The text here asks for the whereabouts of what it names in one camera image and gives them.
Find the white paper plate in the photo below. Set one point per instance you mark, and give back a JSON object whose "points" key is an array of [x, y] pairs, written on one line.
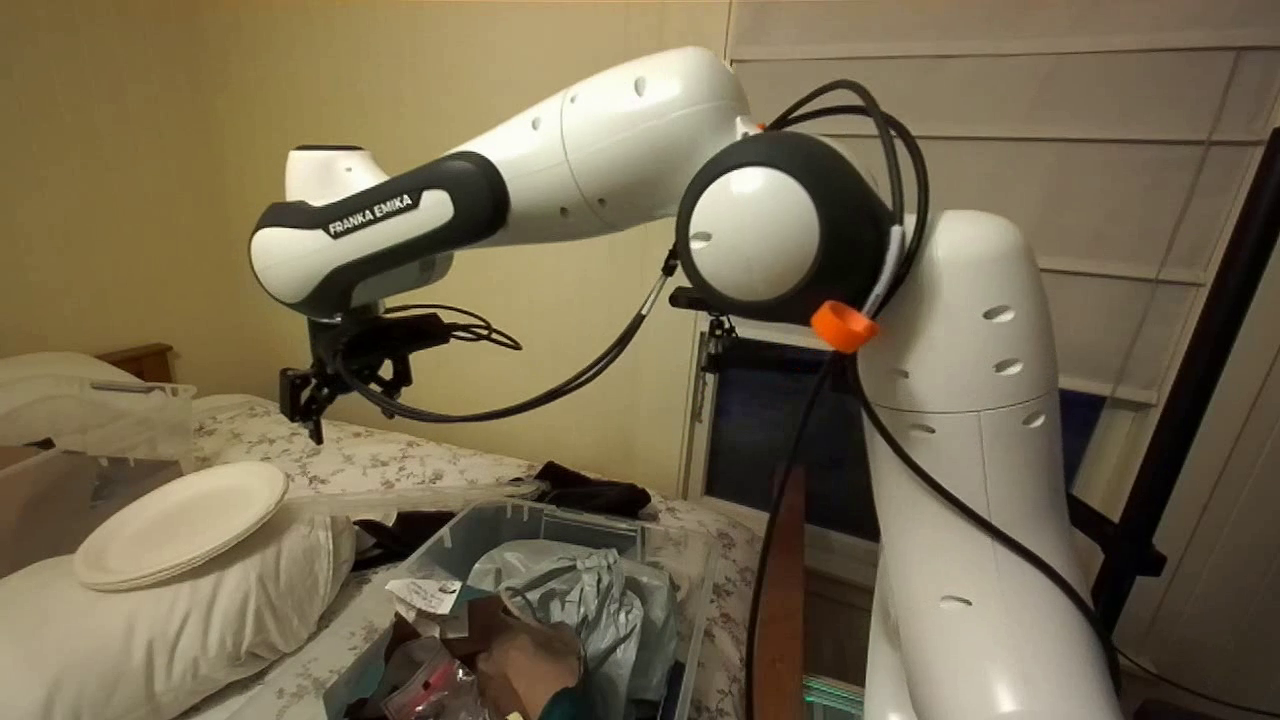
{"points": [[174, 526]]}

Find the large white pillow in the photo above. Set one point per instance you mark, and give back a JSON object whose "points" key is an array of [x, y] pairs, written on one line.
{"points": [[162, 640]]}

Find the black stand pole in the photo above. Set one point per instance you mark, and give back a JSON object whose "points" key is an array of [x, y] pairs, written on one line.
{"points": [[1202, 361]]}

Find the black cloth item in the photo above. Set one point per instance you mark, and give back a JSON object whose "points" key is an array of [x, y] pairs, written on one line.
{"points": [[594, 494]]}

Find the wooden bed frame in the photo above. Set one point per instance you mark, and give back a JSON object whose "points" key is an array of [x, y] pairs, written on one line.
{"points": [[791, 584]]}

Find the small white pillow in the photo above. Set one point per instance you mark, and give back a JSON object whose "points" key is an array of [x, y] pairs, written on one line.
{"points": [[44, 380]]}

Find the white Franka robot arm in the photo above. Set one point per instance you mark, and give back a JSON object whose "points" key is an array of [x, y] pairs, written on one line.
{"points": [[973, 403]]}

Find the dark window pane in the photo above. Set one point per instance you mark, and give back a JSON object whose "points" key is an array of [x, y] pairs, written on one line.
{"points": [[762, 424]]}

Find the clear plastic storage bin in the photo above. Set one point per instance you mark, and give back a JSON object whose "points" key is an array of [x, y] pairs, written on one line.
{"points": [[504, 520]]}

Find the small black object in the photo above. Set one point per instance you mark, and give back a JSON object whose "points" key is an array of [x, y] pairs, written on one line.
{"points": [[393, 538]]}

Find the white window blinds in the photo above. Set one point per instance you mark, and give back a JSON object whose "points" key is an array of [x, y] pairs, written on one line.
{"points": [[1065, 121]]}

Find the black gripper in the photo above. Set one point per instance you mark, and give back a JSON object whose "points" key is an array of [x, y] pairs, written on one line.
{"points": [[364, 347]]}

